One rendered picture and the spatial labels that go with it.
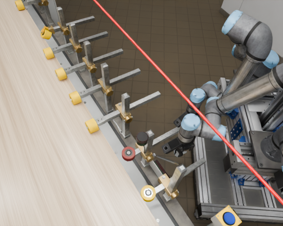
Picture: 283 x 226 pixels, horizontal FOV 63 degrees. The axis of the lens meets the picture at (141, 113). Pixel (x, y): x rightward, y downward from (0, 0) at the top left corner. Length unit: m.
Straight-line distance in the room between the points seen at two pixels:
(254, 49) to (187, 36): 2.61
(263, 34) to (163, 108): 1.73
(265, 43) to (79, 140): 1.08
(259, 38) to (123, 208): 1.01
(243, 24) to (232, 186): 1.40
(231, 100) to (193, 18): 3.21
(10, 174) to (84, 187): 0.41
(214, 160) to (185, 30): 2.26
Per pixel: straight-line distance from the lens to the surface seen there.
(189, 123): 1.00
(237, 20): 1.18
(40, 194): 1.35
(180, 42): 3.59
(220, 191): 2.14
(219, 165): 2.23
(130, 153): 1.35
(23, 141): 1.51
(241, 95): 1.04
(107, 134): 1.74
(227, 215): 0.98
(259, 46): 1.16
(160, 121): 2.57
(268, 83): 0.99
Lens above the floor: 2.12
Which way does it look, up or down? 54 degrees down
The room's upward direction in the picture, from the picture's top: 5 degrees clockwise
